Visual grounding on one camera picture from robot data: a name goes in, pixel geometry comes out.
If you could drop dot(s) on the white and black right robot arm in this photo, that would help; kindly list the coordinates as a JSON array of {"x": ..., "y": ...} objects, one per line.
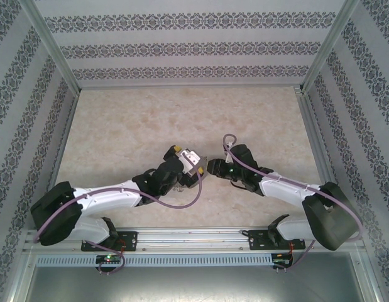
[{"x": 285, "y": 188}]

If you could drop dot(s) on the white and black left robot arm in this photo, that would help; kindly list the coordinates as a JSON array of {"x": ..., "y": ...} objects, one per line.
[{"x": 106, "y": 198}]

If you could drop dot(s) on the small green-lit circuit board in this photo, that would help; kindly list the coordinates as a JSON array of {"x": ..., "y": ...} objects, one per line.
[
  {"x": 109, "y": 258},
  {"x": 283, "y": 259}
]

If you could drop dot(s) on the grey sheet metal tray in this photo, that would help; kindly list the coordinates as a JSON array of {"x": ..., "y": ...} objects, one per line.
[{"x": 194, "y": 283}]

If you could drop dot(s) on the long aluminium mounting rail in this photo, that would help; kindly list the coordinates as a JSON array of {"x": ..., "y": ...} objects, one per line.
[{"x": 194, "y": 237}]

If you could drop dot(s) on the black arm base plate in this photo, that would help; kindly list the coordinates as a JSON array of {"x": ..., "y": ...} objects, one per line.
[
  {"x": 257, "y": 240},
  {"x": 131, "y": 240}
]

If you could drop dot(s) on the aluminium side rail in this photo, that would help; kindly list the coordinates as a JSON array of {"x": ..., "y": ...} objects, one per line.
[
  {"x": 320, "y": 141},
  {"x": 58, "y": 160}
]

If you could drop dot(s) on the aluminium frame post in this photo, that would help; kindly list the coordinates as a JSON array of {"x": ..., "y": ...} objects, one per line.
[
  {"x": 54, "y": 50},
  {"x": 326, "y": 50}
]

